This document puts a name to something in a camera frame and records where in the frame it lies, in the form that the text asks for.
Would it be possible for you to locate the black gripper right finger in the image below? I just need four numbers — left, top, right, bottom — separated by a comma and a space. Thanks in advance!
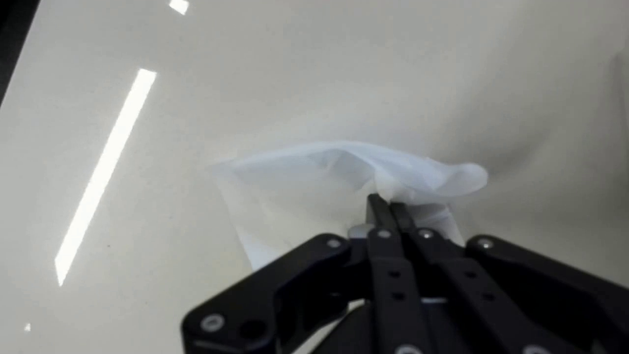
394, 202, 629, 354

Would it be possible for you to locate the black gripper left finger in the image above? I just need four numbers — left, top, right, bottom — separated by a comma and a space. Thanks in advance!
182, 194, 421, 354

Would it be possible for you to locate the white napkin front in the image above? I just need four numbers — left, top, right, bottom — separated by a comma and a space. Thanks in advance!
213, 141, 490, 269

